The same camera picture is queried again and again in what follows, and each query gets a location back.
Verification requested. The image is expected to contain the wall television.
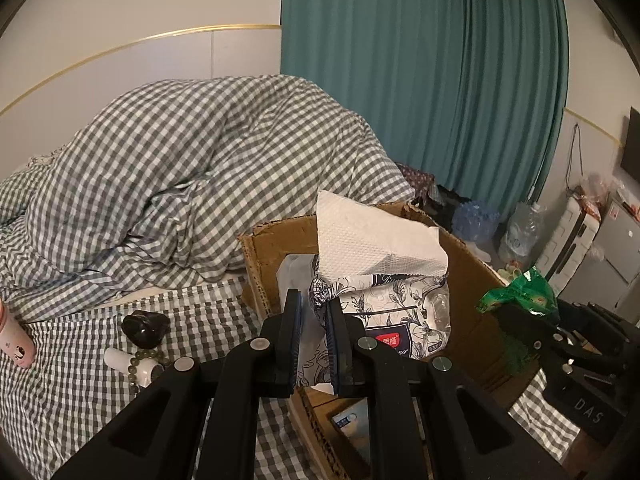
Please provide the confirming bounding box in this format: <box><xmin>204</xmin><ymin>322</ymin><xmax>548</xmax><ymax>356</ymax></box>
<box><xmin>620</xmin><ymin>106</ymin><xmax>640</xmax><ymax>186</ymax></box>

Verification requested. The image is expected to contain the grey checkered sheet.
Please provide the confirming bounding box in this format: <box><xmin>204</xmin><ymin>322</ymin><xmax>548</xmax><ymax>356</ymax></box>
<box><xmin>0</xmin><ymin>280</ymin><xmax>583</xmax><ymax>480</ymax></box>

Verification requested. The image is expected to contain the cardboard box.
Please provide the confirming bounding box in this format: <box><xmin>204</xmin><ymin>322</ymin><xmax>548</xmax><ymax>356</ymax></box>
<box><xmin>237</xmin><ymin>201</ymin><xmax>546</xmax><ymax>480</ymax></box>

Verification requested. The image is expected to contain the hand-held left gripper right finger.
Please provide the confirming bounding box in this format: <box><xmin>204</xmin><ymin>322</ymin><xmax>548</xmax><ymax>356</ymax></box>
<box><xmin>327</xmin><ymin>300</ymin><xmax>571</xmax><ymax>480</ymax></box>

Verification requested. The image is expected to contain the green bead bracelet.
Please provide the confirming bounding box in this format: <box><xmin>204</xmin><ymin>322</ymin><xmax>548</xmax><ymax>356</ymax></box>
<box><xmin>127</xmin><ymin>351</ymin><xmax>166</xmax><ymax>386</ymax></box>

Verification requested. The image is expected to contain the small white bottle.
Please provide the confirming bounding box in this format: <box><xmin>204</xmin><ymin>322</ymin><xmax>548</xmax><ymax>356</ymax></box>
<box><xmin>103</xmin><ymin>347</ymin><xmax>161</xmax><ymax>387</ymax></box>

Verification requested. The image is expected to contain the white suitcase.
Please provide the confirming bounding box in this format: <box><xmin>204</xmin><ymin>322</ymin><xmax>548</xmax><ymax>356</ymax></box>
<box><xmin>532</xmin><ymin>195</ymin><xmax>601</xmax><ymax>291</ymax></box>

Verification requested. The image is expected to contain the floral tissue pack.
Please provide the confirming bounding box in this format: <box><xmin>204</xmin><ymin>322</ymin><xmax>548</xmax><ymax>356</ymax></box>
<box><xmin>275</xmin><ymin>189</ymin><xmax>453</xmax><ymax>396</ymax></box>

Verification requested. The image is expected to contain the grey cabinet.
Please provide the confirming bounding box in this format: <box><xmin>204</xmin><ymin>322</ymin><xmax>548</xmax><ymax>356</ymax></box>
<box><xmin>560</xmin><ymin>197</ymin><xmax>640</xmax><ymax>311</ymax></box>

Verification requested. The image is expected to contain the grey checkered duvet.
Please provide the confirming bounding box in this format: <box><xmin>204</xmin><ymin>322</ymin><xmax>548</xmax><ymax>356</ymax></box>
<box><xmin>0</xmin><ymin>74</ymin><xmax>416</xmax><ymax>323</ymax></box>

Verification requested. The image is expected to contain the green foil packet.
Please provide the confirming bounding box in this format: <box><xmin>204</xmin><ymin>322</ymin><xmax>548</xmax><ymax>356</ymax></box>
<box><xmin>475</xmin><ymin>266</ymin><xmax>561</xmax><ymax>378</ymax></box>

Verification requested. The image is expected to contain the dark floral bag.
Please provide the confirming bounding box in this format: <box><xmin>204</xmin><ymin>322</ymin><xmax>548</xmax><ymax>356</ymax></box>
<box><xmin>395</xmin><ymin>162</ymin><xmax>436</xmax><ymax>206</ymax></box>

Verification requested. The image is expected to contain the black glossy object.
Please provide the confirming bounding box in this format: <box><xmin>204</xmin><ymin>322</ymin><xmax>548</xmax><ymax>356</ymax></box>
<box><xmin>121</xmin><ymin>311</ymin><xmax>169</xmax><ymax>348</ymax></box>

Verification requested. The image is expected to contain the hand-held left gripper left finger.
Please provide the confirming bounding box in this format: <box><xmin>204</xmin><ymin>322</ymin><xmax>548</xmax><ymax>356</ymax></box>
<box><xmin>52</xmin><ymin>287</ymin><xmax>306</xmax><ymax>480</ymax></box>

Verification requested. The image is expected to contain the large water jug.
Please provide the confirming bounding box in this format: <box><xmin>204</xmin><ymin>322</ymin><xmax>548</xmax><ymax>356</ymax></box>
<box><xmin>497</xmin><ymin>201</ymin><xmax>546</xmax><ymax>266</ymax></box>

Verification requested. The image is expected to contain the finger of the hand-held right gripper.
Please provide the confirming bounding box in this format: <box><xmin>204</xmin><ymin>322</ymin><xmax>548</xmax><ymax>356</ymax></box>
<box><xmin>492</xmin><ymin>304</ymin><xmax>576</xmax><ymax>363</ymax></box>
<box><xmin>555</xmin><ymin>300</ymin><xmax>633</xmax><ymax>356</ymax></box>

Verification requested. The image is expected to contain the black bag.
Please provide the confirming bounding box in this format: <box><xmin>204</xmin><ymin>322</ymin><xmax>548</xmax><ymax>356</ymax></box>
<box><xmin>425</xmin><ymin>185</ymin><xmax>471</xmax><ymax>233</ymax></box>

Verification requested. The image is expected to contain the teal curtain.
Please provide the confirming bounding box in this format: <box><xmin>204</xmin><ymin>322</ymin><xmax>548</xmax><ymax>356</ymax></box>
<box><xmin>280</xmin><ymin>0</ymin><xmax>571</xmax><ymax>211</ymax></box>

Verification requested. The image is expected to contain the pink cartoon bottle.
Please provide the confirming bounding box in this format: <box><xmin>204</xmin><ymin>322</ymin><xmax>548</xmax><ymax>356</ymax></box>
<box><xmin>0</xmin><ymin>297</ymin><xmax>36</xmax><ymax>370</ymax></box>

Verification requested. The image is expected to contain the blue white packet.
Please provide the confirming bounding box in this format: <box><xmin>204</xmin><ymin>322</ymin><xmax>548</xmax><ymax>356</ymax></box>
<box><xmin>327</xmin><ymin>400</ymin><xmax>371</xmax><ymax>461</ymax></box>

